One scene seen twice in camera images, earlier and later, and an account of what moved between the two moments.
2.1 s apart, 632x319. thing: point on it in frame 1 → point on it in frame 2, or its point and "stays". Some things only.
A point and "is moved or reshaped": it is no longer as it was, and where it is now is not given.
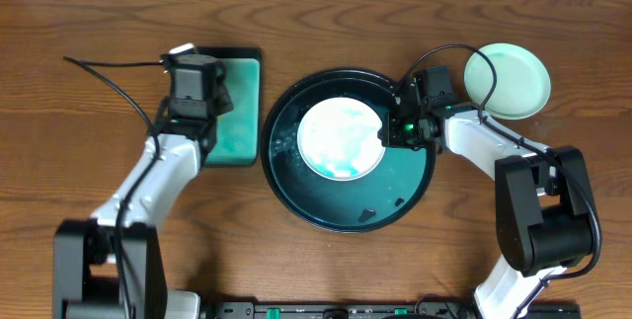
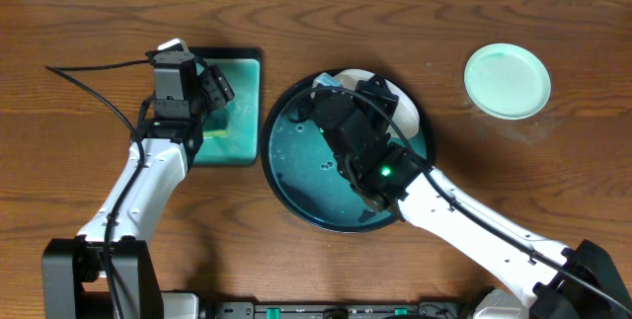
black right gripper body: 404,131 → 377,117
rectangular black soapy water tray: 239,130 stays
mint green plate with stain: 523,85 stays
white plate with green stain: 338,139 is moved or reshaped
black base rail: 375,310 stays
